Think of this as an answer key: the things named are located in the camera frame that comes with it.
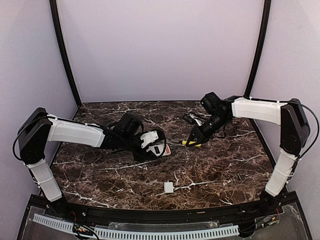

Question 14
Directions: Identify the white cable duct left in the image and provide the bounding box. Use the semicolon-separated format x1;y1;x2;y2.
32;213;74;234

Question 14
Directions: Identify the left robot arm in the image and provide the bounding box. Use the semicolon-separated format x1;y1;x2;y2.
12;107;167;202

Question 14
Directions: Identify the yellow handled screwdriver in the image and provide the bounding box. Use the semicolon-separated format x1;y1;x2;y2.
176;140;202;148

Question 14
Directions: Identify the white cable duct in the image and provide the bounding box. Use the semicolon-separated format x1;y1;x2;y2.
94;224;240;240
32;213;74;234

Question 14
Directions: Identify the orange battery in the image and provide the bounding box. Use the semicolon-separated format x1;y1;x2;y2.
164;145;172;156

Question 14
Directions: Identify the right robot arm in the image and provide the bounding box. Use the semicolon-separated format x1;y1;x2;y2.
185;92;311;216

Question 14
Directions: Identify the black corner frame post right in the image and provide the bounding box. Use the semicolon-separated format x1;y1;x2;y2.
243;0;272;98

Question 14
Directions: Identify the black corner frame post left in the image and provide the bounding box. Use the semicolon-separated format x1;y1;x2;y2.
49;0;82;108

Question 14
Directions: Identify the white cable duct right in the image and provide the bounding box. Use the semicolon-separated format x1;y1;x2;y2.
94;224;240;240

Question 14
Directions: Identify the white battery cover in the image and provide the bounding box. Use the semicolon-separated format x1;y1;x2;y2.
164;181;174;194

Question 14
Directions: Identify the white remote control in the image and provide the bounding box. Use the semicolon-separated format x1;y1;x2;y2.
146;143;169;157

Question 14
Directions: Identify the black front mounting rail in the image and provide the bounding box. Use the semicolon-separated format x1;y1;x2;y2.
29;192;298;228

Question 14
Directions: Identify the black corner frame post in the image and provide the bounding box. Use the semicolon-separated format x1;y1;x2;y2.
243;0;272;98
49;0;82;108

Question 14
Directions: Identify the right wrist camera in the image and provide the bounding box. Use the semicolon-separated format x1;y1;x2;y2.
182;112;207;126

